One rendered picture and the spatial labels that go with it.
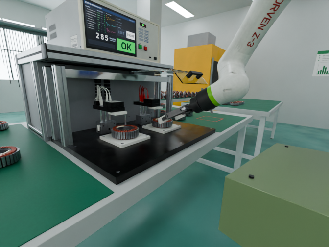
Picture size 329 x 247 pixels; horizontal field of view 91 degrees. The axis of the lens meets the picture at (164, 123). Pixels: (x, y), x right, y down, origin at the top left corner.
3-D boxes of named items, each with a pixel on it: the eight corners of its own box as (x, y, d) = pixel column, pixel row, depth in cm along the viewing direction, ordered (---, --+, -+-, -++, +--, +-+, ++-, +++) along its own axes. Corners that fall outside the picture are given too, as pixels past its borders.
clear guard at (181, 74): (207, 84, 86) (208, 72, 84) (182, 83, 68) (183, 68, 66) (160, 83, 106) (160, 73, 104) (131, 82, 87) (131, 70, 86)
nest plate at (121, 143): (150, 138, 70) (150, 135, 70) (121, 148, 59) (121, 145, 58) (128, 131, 79) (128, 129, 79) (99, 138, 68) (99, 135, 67)
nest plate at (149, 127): (181, 128, 88) (181, 125, 88) (163, 134, 77) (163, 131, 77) (160, 123, 97) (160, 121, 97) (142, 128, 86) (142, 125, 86)
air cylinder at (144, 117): (150, 123, 97) (151, 113, 96) (141, 125, 92) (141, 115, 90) (144, 121, 100) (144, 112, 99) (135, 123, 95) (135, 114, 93)
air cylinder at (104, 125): (116, 131, 79) (115, 120, 78) (102, 134, 73) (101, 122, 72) (110, 129, 82) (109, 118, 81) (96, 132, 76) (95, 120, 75)
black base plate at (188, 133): (215, 132, 89) (215, 128, 89) (116, 185, 41) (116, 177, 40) (152, 119, 118) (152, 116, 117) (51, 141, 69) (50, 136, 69)
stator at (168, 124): (176, 125, 88) (176, 119, 87) (163, 130, 79) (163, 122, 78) (160, 122, 95) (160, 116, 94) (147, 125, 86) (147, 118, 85)
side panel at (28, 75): (53, 140, 71) (42, 62, 63) (44, 141, 69) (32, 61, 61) (35, 128, 88) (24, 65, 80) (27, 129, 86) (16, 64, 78)
